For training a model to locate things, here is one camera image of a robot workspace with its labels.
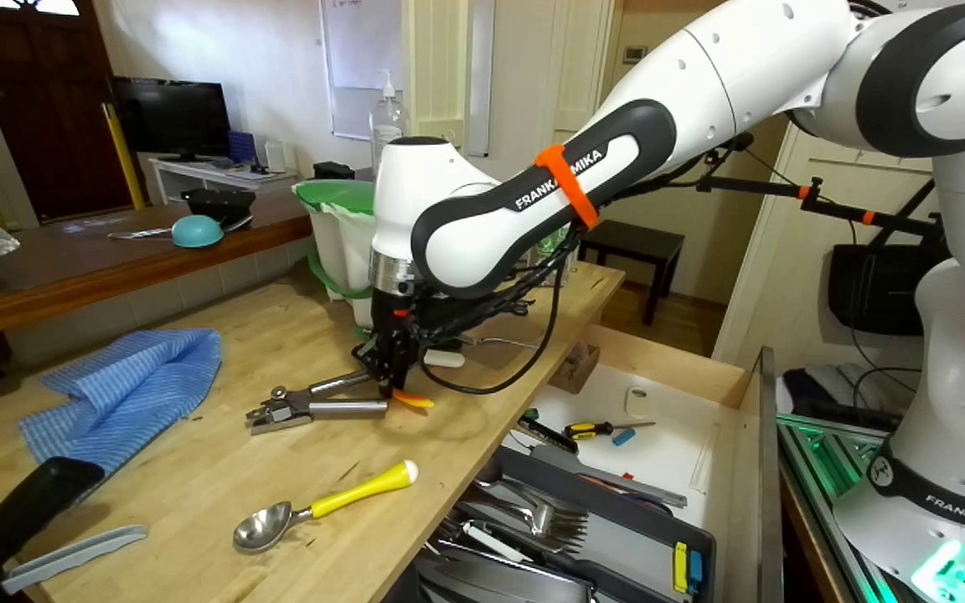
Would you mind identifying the dark wooden table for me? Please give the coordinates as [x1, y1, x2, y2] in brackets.
[0, 184, 318, 387]

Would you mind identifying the metal fork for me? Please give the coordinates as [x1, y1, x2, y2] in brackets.
[457, 471, 593, 558]

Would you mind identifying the robot stand with green light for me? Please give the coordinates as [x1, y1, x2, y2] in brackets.
[775, 364, 965, 603]

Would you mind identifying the white bucket with green lid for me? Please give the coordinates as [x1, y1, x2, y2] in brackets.
[289, 174, 384, 334]

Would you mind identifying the black object on dark table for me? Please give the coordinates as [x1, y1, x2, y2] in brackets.
[178, 181, 262, 234]

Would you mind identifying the black stool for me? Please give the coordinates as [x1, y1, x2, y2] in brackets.
[578, 218, 687, 329]

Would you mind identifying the white wall board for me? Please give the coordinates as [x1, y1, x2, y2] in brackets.
[318, 0, 408, 145]

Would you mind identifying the black monitor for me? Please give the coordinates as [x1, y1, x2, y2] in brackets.
[112, 74, 234, 160]

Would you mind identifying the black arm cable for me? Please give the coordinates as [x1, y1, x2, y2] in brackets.
[414, 221, 578, 401]

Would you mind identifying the yellow handled metal scoop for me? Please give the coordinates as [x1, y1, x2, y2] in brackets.
[228, 454, 422, 555]

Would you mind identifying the cream base cabinet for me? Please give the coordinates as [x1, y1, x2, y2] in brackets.
[713, 117, 963, 374]

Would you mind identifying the black box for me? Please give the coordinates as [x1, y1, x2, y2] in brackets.
[824, 239, 956, 339]

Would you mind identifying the white desk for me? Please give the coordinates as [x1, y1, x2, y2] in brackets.
[137, 147, 321, 210]

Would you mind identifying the blue ladle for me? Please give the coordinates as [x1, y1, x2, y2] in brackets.
[103, 210, 228, 255]

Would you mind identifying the open wooden drawer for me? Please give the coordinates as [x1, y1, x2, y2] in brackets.
[391, 323, 784, 603]

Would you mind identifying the yellow and blue small tool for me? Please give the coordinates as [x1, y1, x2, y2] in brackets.
[670, 539, 710, 595]

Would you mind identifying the orange strap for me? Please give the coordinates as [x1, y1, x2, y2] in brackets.
[532, 141, 605, 234]

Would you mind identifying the brown wooden door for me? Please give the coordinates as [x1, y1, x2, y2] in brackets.
[0, 0, 122, 223]

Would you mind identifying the black handled utensil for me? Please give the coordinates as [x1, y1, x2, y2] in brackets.
[0, 453, 109, 603]

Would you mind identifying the yellow stick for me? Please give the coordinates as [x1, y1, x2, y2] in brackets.
[97, 102, 150, 218]

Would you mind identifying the blue cloth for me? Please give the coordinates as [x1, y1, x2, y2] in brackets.
[17, 326, 228, 475]

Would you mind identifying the tall clear bottle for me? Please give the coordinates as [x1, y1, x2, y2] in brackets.
[371, 76, 408, 147]

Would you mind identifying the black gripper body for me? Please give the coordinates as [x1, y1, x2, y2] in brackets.
[359, 285, 457, 362]

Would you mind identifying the yellow and black screwdriver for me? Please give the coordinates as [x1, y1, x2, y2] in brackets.
[565, 415, 661, 441]

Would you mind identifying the grey flat bar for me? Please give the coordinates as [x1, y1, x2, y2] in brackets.
[0, 523, 150, 595]

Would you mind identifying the orange spoon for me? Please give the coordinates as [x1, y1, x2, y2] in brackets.
[388, 384, 443, 418]

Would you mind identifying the black cutlery tray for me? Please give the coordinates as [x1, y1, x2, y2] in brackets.
[391, 441, 720, 603]

